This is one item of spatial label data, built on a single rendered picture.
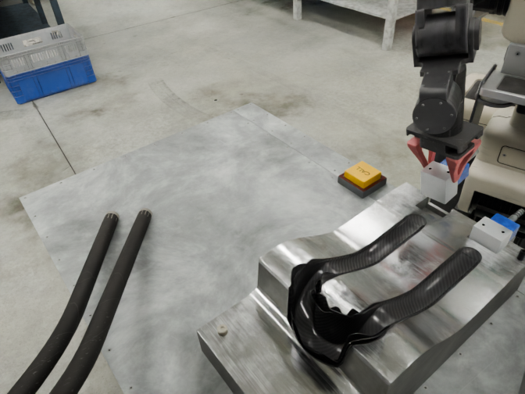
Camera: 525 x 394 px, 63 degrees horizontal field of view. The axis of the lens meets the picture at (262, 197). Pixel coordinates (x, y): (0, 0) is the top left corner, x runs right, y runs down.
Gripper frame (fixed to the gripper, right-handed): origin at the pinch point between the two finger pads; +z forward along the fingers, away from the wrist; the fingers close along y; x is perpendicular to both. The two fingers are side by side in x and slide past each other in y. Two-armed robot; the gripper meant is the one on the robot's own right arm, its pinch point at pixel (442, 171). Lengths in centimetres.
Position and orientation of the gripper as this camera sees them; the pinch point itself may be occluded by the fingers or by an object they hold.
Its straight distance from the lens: 82.0
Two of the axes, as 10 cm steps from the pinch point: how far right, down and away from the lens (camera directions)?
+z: 2.3, 7.5, 6.2
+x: 7.6, -5.4, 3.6
